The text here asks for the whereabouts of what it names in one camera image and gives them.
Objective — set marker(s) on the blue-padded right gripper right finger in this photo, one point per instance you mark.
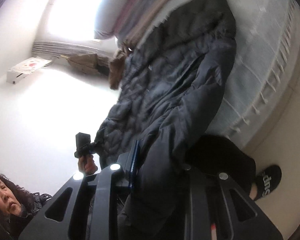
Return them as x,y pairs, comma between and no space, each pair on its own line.
217,208

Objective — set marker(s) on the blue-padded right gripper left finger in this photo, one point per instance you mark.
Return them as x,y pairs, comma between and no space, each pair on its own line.
86,208

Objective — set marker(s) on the black quilted puffer jacket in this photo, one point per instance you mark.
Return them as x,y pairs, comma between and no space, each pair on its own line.
172,88

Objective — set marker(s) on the operator left hand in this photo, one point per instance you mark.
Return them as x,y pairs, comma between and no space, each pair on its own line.
86,165

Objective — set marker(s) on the black slide sandal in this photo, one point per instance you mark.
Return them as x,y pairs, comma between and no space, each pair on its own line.
267,181

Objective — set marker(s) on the operator head dark hair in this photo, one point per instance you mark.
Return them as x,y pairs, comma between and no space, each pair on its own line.
14,199

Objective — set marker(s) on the brown cardboard box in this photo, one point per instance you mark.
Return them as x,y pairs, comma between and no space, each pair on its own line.
90,64

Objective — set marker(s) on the brown fur hood trim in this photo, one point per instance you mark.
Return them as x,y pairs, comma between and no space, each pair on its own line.
116,67

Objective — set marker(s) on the white air conditioner unit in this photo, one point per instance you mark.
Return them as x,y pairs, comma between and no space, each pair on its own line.
25,68

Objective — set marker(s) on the grey window curtain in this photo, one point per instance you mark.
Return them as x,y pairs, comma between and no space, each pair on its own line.
55,48

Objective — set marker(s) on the folded pink grey blankets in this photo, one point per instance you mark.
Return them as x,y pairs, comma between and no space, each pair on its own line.
135,18

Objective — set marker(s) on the grey quilted bed cover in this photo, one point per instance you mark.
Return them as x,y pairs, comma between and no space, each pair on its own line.
268,43

